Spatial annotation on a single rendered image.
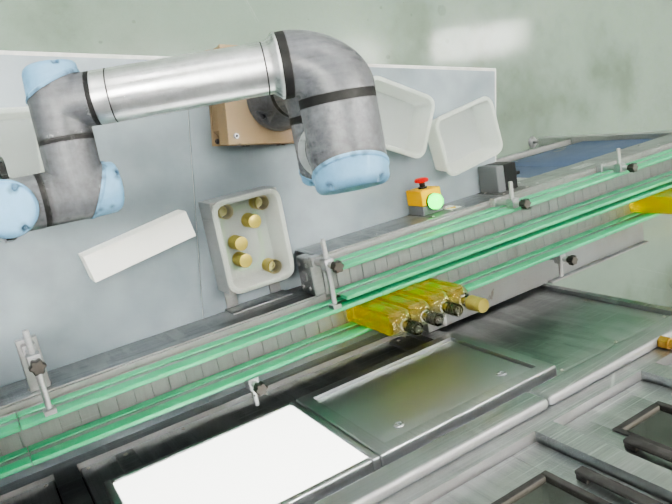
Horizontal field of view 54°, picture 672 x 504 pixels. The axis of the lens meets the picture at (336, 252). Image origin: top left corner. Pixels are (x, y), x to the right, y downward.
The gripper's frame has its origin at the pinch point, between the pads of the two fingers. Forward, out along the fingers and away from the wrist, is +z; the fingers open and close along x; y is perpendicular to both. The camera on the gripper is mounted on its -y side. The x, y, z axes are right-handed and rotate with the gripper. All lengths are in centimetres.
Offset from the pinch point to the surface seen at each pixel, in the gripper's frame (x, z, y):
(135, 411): 47, 5, -18
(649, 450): 52, -65, -87
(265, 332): 36, 2, -47
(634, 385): 51, -47, -107
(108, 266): 17.8, 15.2, -18.6
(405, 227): 20, 9, -93
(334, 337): 42, 2, -65
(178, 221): 10.4, 15.3, -35.0
